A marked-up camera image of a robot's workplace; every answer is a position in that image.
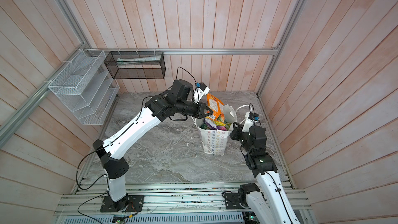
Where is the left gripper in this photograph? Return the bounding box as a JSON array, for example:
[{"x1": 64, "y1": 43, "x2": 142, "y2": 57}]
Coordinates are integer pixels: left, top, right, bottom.
[{"x1": 176, "y1": 100, "x2": 214, "y2": 119}]

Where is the orange snack bag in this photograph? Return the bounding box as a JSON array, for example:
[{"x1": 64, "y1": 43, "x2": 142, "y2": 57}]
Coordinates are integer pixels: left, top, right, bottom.
[{"x1": 207, "y1": 94, "x2": 225, "y2": 123}]

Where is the purple Fox's candy bag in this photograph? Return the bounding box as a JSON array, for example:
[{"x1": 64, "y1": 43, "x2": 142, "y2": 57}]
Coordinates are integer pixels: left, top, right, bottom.
[{"x1": 204, "y1": 118, "x2": 217, "y2": 130}]

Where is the white printed paper bag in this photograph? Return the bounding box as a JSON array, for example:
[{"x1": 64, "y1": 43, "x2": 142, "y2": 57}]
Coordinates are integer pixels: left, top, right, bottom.
[{"x1": 191, "y1": 104, "x2": 238, "y2": 156}]

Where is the green yellow Fox's candy bag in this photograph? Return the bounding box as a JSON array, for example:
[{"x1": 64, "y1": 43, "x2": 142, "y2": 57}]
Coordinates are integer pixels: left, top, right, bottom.
[{"x1": 214, "y1": 120, "x2": 231, "y2": 131}]

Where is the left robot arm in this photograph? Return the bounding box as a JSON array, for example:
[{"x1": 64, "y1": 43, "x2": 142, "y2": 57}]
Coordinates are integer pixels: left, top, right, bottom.
[{"x1": 93, "y1": 79, "x2": 213, "y2": 211}]

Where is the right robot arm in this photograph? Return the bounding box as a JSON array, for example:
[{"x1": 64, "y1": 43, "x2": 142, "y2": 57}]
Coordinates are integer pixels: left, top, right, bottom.
[{"x1": 230, "y1": 122, "x2": 300, "y2": 224}]

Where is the black mesh basket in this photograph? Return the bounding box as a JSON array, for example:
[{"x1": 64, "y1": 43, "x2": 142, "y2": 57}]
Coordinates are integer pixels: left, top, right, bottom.
[{"x1": 104, "y1": 51, "x2": 166, "y2": 79}]

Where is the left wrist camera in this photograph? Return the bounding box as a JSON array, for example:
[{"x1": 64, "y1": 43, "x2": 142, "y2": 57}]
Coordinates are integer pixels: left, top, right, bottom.
[{"x1": 193, "y1": 83, "x2": 210, "y2": 103}]

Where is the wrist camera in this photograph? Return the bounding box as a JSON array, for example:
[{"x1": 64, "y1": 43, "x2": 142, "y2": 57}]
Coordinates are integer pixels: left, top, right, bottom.
[
  {"x1": 193, "y1": 83, "x2": 210, "y2": 103},
  {"x1": 243, "y1": 112, "x2": 259, "y2": 132}
]

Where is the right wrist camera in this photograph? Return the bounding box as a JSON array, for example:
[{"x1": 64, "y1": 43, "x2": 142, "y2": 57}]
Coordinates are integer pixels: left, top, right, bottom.
[{"x1": 243, "y1": 112, "x2": 259, "y2": 132}]

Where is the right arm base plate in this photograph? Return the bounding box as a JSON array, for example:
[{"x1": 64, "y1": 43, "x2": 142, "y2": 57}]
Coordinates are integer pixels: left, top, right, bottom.
[{"x1": 221, "y1": 191, "x2": 249, "y2": 209}]

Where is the aluminium frame crossbar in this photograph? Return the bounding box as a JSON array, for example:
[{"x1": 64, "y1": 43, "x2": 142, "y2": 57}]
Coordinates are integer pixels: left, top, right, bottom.
[{"x1": 99, "y1": 48, "x2": 279, "y2": 55}]

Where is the aluminium mounting rail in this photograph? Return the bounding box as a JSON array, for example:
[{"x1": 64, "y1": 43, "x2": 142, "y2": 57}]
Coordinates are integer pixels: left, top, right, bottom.
[{"x1": 53, "y1": 181, "x2": 313, "y2": 217}]

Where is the white wire mesh shelf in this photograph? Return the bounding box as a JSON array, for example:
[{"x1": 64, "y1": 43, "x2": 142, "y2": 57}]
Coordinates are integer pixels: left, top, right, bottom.
[{"x1": 49, "y1": 49, "x2": 120, "y2": 125}]

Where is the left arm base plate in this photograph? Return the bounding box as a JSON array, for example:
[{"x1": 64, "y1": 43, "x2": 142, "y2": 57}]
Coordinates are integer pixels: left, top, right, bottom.
[{"x1": 100, "y1": 195, "x2": 145, "y2": 213}]

